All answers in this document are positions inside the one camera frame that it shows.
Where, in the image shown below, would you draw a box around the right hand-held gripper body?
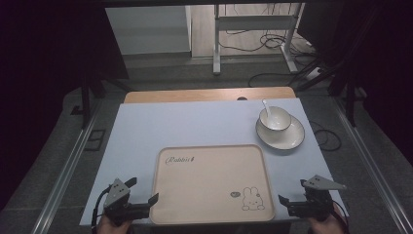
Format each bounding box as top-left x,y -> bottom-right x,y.
287,175 -> 348,223

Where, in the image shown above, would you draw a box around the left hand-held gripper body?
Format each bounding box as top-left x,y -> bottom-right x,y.
102,177 -> 151,227

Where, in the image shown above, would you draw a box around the person's right hand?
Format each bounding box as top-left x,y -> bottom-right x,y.
307,207 -> 346,234

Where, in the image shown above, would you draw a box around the person's left hand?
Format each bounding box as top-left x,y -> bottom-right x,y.
96,214 -> 133,234

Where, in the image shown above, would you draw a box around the white plate with dark rim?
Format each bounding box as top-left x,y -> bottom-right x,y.
255,113 -> 306,151

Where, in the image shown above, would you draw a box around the beige tray with rabbit print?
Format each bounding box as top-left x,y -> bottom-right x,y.
149,143 -> 276,225

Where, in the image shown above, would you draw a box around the white ceramic bowl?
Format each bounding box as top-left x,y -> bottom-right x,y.
258,105 -> 292,133

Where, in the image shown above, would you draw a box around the light blue table mat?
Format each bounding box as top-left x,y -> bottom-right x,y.
79,97 -> 350,226

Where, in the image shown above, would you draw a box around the white ceramic spoon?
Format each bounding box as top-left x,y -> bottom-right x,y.
261,98 -> 273,119

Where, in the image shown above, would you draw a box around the black metal stand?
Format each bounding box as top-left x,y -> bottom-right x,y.
70,72 -> 132,130
293,48 -> 368,128

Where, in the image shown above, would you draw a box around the wooden table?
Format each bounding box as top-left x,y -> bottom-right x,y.
124,86 -> 297,104

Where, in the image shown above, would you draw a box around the white power strip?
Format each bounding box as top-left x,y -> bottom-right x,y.
306,66 -> 323,81

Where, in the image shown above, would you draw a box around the white panel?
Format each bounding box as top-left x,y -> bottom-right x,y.
104,5 -> 193,56

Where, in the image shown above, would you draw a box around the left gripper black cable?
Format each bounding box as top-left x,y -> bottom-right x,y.
91,185 -> 112,232

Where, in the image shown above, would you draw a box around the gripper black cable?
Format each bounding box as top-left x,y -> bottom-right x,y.
330,198 -> 351,232
91,185 -> 112,232

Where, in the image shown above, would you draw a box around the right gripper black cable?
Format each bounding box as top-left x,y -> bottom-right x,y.
330,198 -> 351,232

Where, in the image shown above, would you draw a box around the black cable loop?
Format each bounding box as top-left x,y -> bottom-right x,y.
309,120 -> 343,152

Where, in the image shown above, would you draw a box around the aluminium rail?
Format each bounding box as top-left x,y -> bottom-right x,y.
30,98 -> 105,234
332,97 -> 413,234

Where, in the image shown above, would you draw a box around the black floor socket frame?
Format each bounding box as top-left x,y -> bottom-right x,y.
84,129 -> 107,152

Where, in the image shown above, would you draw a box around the black floor cable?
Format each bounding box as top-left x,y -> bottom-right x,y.
247,71 -> 301,89

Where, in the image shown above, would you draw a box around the tangled black floor cables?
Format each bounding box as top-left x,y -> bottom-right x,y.
217,29 -> 315,57

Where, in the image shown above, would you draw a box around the white metal desk frame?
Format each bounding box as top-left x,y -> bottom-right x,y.
212,3 -> 307,76

